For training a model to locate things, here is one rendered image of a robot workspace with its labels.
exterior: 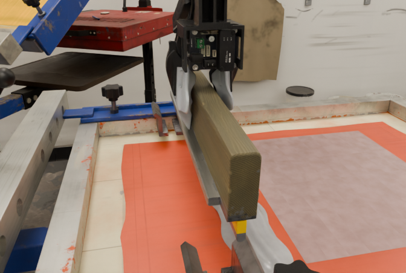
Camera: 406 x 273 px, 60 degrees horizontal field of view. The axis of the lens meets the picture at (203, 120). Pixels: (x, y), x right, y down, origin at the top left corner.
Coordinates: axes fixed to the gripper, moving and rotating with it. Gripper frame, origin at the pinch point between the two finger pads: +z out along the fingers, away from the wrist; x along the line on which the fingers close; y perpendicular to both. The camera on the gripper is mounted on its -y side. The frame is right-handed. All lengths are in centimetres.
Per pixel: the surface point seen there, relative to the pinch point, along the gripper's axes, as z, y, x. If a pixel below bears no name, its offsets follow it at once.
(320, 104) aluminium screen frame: 9.9, -26.5, 34.8
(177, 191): 13.5, -1.8, -3.8
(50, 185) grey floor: 108, -167, -68
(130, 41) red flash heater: 4, -91, -9
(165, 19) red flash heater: -1, -119, 7
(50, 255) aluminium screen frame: 10.1, 12.9, -20.1
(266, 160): 13.4, -8.7, 14.2
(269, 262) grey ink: 13.3, 15.9, 5.0
